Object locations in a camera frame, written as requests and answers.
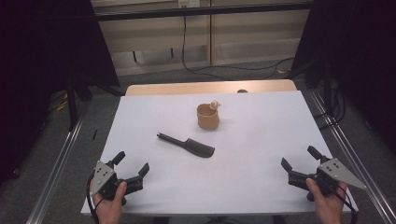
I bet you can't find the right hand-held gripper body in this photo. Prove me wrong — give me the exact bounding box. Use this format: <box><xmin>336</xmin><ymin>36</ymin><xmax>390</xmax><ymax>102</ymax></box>
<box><xmin>306</xmin><ymin>157</ymin><xmax>368</xmax><ymax>203</ymax></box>

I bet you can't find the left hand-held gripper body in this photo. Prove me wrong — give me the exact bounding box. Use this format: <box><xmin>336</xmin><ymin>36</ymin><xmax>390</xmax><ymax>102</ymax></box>
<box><xmin>89</xmin><ymin>159</ymin><xmax>127</xmax><ymax>202</ymax></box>

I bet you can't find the dark brown comb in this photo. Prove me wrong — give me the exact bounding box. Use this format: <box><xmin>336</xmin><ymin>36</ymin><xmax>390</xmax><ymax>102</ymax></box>
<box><xmin>156</xmin><ymin>132</ymin><xmax>216</xmax><ymax>159</ymax></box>

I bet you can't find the brown cup with figurine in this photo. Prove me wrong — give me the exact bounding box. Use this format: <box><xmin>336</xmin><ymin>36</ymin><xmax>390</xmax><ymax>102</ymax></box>
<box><xmin>196</xmin><ymin>99</ymin><xmax>221</xmax><ymax>131</ymax></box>

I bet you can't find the person's left hand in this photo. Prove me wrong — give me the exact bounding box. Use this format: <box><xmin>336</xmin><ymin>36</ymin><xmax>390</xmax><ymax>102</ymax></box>
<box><xmin>92</xmin><ymin>181</ymin><xmax>128</xmax><ymax>224</ymax></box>

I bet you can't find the person's right hand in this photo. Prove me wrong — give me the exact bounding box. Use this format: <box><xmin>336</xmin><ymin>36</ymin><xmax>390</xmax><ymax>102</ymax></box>
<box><xmin>305</xmin><ymin>177</ymin><xmax>351</xmax><ymax>224</ymax></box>

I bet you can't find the white table cover sheet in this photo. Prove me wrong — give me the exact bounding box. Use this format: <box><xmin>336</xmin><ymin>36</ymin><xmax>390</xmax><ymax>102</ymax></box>
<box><xmin>80</xmin><ymin>91</ymin><xmax>359</xmax><ymax>217</ymax></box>

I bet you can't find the black metal stand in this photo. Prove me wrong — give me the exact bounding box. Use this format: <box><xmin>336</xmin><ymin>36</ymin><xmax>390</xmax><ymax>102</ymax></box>
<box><xmin>66</xmin><ymin>74</ymin><xmax>94</xmax><ymax>132</ymax></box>

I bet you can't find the yellow strip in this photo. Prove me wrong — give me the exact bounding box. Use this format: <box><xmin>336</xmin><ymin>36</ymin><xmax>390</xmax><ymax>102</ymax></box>
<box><xmin>55</xmin><ymin>99</ymin><xmax>69</xmax><ymax>112</ymax></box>

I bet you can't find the black curtain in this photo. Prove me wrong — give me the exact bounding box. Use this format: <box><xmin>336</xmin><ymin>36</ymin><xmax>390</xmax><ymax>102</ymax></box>
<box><xmin>0</xmin><ymin>0</ymin><xmax>120</xmax><ymax>188</ymax></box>
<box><xmin>290</xmin><ymin>0</ymin><xmax>396</xmax><ymax>153</ymax></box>

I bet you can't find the beige office desk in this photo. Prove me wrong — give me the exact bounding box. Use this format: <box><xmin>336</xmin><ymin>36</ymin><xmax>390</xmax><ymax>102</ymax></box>
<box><xmin>90</xmin><ymin>0</ymin><xmax>314</xmax><ymax>77</ymax></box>

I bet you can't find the aluminium floor rail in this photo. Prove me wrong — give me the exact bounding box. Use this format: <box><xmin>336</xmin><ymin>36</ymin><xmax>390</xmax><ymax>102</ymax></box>
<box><xmin>309</xmin><ymin>90</ymin><xmax>396</xmax><ymax>224</ymax></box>
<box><xmin>25</xmin><ymin>115</ymin><xmax>86</xmax><ymax>224</ymax></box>

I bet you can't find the left hand-held gripper cable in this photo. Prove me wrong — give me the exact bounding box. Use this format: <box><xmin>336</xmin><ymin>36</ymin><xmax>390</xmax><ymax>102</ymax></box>
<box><xmin>86</xmin><ymin>172</ymin><xmax>104</xmax><ymax>224</ymax></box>

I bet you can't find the hand-held gripper cable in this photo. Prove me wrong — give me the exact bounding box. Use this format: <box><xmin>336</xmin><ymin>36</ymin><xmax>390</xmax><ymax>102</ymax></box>
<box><xmin>316</xmin><ymin>176</ymin><xmax>360</xmax><ymax>224</ymax></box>
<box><xmin>86</xmin><ymin>172</ymin><xmax>104</xmax><ymax>224</ymax></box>

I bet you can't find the black cable bundle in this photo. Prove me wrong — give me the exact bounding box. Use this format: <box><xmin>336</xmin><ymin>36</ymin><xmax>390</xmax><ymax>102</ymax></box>
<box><xmin>312</xmin><ymin>78</ymin><xmax>347</xmax><ymax>130</ymax></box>

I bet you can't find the right hand-held gripper cable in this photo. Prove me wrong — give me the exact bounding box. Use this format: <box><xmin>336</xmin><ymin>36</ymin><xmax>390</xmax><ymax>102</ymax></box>
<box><xmin>316</xmin><ymin>176</ymin><xmax>360</xmax><ymax>224</ymax></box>

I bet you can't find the black floor cable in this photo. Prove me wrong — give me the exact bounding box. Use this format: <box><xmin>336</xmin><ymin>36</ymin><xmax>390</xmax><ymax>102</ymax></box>
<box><xmin>181</xmin><ymin>15</ymin><xmax>295</xmax><ymax>81</ymax></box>

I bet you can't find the white wall socket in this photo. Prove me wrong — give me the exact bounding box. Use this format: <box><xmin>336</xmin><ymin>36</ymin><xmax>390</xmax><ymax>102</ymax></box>
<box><xmin>177</xmin><ymin>0</ymin><xmax>201</xmax><ymax>8</ymax></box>

